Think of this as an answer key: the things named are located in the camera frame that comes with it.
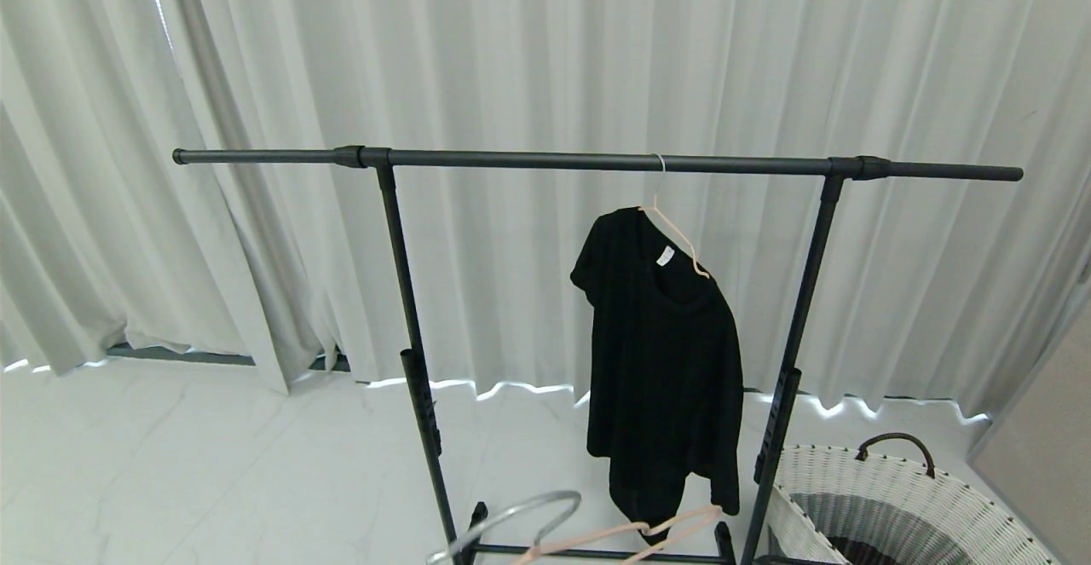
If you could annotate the black clothes rack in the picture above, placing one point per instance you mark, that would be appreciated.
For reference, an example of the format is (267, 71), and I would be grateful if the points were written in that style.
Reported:
(597, 161)

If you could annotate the white curtain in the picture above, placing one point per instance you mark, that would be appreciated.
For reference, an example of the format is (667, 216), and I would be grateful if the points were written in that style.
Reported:
(511, 54)

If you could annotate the black garment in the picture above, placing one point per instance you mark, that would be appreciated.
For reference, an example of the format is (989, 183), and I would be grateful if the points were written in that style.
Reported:
(665, 360)

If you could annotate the white laundry basket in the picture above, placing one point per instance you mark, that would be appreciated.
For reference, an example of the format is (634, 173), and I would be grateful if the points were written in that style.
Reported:
(903, 488)

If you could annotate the pink clothes hanger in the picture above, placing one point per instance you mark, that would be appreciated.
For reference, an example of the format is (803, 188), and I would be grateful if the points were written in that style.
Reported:
(678, 231)
(597, 535)

